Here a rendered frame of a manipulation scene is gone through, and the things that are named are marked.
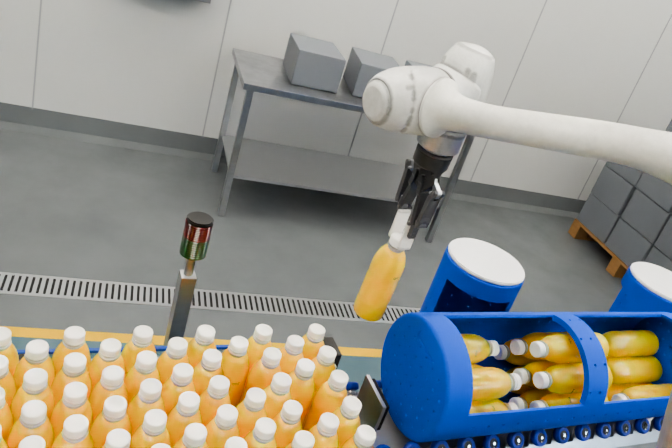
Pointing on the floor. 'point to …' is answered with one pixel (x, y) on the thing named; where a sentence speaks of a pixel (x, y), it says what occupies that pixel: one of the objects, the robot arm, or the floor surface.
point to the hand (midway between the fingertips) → (403, 229)
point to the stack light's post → (180, 306)
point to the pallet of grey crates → (628, 217)
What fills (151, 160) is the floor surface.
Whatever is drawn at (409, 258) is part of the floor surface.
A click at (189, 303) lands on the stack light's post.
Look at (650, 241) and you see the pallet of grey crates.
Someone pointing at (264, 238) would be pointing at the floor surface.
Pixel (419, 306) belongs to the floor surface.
